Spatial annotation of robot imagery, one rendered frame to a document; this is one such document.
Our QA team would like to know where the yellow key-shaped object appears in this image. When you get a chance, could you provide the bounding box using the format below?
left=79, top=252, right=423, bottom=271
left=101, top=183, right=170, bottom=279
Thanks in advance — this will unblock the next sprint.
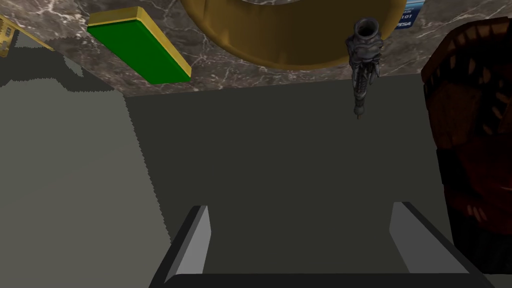
left=0, top=14, right=56, bottom=59

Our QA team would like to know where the green and yellow sponge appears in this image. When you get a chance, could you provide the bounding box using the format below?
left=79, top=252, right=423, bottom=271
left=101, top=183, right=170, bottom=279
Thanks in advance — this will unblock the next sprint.
left=86, top=5, right=193, bottom=86

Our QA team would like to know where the yellow-brown round bowl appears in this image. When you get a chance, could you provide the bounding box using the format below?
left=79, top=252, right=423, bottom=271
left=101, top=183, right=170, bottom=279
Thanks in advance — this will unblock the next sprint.
left=179, top=0, right=408, bottom=72

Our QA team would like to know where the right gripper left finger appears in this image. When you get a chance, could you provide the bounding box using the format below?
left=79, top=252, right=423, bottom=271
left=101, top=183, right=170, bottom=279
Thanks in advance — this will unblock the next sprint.
left=148, top=205, right=212, bottom=288

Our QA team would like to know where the dark red-brown basket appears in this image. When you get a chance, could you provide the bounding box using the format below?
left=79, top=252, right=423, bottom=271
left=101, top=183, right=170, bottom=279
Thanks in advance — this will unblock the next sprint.
left=420, top=15, right=512, bottom=275

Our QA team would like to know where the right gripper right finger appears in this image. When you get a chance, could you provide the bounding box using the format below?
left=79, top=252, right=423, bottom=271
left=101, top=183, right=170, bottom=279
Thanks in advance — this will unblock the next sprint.
left=389, top=201, right=481, bottom=275

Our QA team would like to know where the blue and white card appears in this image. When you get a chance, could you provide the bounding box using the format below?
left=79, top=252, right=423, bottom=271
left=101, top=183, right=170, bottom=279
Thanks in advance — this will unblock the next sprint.
left=393, top=0, right=426, bottom=31

